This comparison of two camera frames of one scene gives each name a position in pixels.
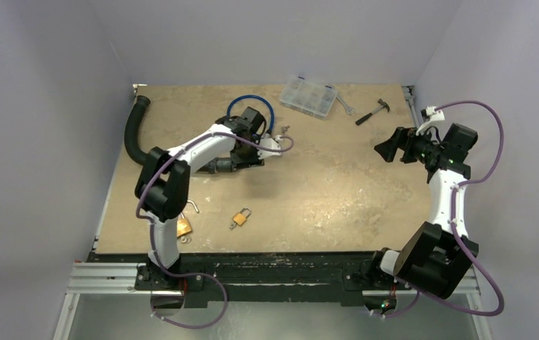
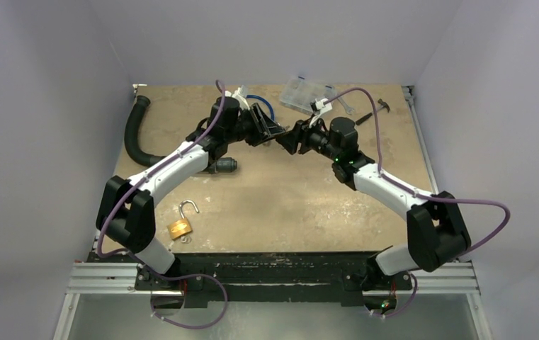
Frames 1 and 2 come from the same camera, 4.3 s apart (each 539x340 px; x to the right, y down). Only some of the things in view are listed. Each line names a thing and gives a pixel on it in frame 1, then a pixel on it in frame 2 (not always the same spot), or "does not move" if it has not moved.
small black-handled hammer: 382,103 does not move
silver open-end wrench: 348,109 does not move
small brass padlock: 239,218 -> 282,137
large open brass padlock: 183,225 does not move
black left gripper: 238,163 -> 267,128
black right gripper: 403,146 -> 303,138
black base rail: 277,278 does not move
